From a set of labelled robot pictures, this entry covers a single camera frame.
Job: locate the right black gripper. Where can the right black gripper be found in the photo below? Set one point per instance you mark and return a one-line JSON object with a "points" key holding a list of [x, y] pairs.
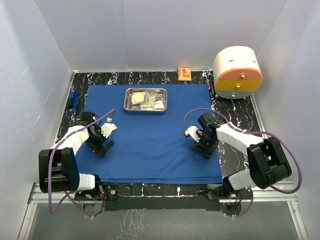
{"points": [[208, 151]]}

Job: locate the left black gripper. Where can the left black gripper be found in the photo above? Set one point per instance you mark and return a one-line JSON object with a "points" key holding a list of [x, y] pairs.
{"points": [[95, 149]]}

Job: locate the blue surgical drape cloth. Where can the blue surgical drape cloth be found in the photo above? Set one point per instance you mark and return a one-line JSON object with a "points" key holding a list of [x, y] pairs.
{"points": [[151, 148]]}

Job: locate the pink cylindrical tissue phantom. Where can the pink cylindrical tissue phantom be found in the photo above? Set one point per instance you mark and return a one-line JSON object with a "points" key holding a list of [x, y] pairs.
{"points": [[236, 72]]}

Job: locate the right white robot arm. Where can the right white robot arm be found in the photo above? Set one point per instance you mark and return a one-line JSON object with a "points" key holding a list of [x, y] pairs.
{"points": [[267, 162]]}

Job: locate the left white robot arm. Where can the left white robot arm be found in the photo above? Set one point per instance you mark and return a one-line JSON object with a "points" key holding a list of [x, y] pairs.
{"points": [[58, 170]]}

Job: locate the beige gauze ball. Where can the beige gauze ball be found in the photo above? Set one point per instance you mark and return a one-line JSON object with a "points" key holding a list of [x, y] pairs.
{"points": [[137, 97]]}

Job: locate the metal instrument tray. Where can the metal instrument tray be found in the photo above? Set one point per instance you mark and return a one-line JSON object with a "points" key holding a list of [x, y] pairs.
{"points": [[161, 94]]}

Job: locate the small blue plastic clip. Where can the small blue plastic clip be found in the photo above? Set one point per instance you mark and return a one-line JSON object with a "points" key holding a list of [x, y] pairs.
{"points": [[72, 101]]}

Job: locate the green suture packet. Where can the green suture packet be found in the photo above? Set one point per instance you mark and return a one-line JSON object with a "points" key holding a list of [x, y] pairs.
{"points": [[149, 101]]}

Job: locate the white packet in tray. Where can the white packet in tray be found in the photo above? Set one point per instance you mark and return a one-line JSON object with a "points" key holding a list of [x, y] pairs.
{"points": [[159, 104]]}

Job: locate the small orange circuit board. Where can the small orange circuit board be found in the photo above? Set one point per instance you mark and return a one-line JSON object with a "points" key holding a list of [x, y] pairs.
{"points": [[184, 74]]}

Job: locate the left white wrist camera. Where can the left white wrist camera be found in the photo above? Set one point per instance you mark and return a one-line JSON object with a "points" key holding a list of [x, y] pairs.
{"points": [[108, 128]]}

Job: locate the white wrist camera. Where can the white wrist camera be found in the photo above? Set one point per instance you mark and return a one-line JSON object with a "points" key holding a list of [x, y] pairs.
{"points": [[108, 128], [192, 132]]}

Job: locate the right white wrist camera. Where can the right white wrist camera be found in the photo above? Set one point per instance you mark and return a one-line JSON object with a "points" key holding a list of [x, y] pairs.
{"points": [[192, 132]]}

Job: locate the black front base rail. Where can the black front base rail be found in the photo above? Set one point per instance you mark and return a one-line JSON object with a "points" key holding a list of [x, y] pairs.
{"points": [[116, 197]]}

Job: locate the aluminium frame extrusion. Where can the aluminium frame extrusion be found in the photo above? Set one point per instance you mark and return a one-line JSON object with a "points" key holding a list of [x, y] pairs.
{"points": [[165, 212]]}

